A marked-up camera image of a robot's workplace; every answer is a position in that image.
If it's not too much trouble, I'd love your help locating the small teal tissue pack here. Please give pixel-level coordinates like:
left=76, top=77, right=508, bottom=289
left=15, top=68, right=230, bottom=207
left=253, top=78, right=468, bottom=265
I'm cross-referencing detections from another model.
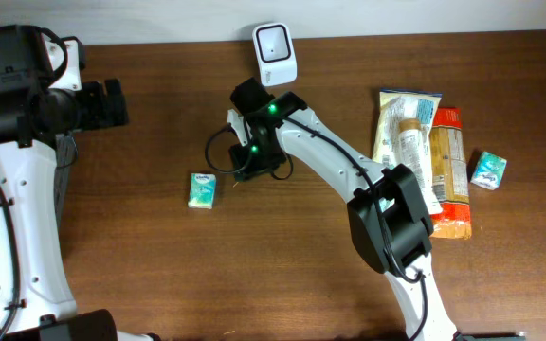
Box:
left=188, top=173, right=216, bottom=209

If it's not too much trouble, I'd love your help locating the orange spaghetti pasta package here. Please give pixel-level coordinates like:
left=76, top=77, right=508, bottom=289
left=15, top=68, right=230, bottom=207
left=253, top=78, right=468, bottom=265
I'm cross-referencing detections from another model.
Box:
left=429, top=108, right=472, bottom=240

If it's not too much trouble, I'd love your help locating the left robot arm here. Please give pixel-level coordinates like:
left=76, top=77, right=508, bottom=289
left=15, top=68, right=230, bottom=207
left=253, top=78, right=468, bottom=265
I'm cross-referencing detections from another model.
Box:
left=0, top=25, right=129, bottom=340

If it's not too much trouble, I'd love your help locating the yellow blue-edged snack bag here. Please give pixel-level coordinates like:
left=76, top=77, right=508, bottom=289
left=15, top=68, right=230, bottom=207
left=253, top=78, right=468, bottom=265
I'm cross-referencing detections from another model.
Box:
left=373, top=88, right=443, bottom=168

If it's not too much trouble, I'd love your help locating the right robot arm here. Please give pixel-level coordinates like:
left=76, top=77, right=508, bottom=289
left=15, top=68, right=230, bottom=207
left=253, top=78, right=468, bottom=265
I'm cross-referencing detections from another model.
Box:
left=227, top=78, right=462, bottom=341

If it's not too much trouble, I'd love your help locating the white barcode scanner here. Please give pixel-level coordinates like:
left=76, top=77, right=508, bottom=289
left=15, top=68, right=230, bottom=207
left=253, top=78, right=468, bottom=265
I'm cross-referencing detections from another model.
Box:
left=252, top=23, right=298, bottom=87

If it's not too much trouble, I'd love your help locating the white cream tube gold cap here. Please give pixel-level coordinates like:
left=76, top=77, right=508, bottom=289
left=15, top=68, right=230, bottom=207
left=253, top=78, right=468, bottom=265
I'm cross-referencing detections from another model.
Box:
left=398, top=118, right=443, bottom=215

